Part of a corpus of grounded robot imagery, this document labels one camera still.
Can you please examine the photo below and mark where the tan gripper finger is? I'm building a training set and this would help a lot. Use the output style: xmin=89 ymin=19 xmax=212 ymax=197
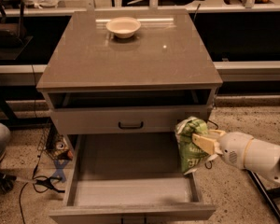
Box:
xmin=209 ymin=130 xmax=226 ymax=137
xmin=192 ymin=133 xmax=217 ymax=155

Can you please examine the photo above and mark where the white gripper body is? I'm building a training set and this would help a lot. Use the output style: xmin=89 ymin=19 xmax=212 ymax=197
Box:
xmin=218 ymin=132 xmax=253 ymax=169

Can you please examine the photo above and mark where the green jalapeno chip bag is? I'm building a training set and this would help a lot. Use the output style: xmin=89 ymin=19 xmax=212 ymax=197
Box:
xmin=175 ymin=117 xmax=209 ymax=175

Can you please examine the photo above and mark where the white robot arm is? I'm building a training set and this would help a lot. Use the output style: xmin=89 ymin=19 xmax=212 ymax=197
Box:
xmin=192 ymin=130 xmax=280 ymax=187

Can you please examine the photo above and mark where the open grey middle drawer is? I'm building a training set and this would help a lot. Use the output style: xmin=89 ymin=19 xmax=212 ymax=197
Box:
xmin=50 ymin=133 xmax=216 ymax=224

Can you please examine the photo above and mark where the grey drawer cabinet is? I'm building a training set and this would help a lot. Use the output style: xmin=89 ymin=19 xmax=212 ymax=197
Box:
xmin=35 ymin=8 xmax=224 ymax=224

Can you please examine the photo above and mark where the closed grey top drawer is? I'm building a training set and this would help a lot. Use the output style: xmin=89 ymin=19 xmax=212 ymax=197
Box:
xmin=50 ymin=105 xmax=212 ymax=134

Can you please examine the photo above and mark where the black bag on shelf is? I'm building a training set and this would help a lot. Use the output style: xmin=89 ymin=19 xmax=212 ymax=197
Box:
xmin=0 ymin=0 xmax=32 ymax=60

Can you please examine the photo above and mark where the black metal stand leg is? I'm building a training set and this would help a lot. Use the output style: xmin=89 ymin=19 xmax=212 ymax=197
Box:
xmin=247 ymin=171 xmax=280 ymax=224

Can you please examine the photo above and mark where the white paper bowl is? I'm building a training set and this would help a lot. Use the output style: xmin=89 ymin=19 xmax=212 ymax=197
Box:
xmin=106 ymin=17 xmax=141 ymax=39

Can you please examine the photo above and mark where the blue tape cross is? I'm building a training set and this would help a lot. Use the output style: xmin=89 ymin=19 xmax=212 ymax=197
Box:
xmin=52 ymin=160 xmax=69 ymax=183

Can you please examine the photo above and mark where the black floor cable right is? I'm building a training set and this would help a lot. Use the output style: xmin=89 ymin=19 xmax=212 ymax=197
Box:
xmin=203 ymin=119 xmax=280 ymax=170

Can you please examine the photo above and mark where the black drawer handle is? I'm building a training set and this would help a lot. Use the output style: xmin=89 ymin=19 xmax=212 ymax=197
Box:
xmin=118 ymin=121 xmax=144 ymax=130

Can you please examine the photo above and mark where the wire basket with cans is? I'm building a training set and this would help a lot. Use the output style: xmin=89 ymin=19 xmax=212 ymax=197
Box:
xmin=37 ymin=123 xmax=73 ymax=161

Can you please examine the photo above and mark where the black cable with clamp left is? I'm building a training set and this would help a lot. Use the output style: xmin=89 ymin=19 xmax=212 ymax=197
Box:
xmin=18 ymin=163 xmax=66 ymax=224

